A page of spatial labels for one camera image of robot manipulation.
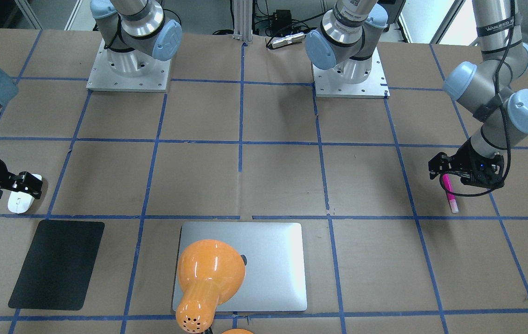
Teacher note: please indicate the grey closed laptop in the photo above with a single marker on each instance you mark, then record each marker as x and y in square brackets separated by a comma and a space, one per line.
[275, 279]

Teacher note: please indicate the white computer mouse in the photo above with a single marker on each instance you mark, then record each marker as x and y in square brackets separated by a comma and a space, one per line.
[21, 202]

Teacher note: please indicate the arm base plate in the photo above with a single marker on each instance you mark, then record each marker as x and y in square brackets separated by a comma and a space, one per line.
[132, 71]
[353, 79]

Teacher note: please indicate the orange desk lamp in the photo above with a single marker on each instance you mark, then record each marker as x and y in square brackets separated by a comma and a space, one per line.
[210, 272]

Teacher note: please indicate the pink marker pen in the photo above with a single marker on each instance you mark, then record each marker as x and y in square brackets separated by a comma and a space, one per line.
[452, 202]

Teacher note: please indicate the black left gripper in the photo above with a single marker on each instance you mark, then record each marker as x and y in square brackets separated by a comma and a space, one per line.
[466, 160]

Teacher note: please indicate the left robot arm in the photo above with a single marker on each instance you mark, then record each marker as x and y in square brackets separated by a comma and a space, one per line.
[484, 90]

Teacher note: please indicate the black mousepad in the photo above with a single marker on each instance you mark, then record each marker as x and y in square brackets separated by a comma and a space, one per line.
[58, 267]

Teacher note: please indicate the aluminium frame post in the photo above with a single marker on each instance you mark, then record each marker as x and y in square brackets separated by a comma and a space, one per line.
[242, 20]

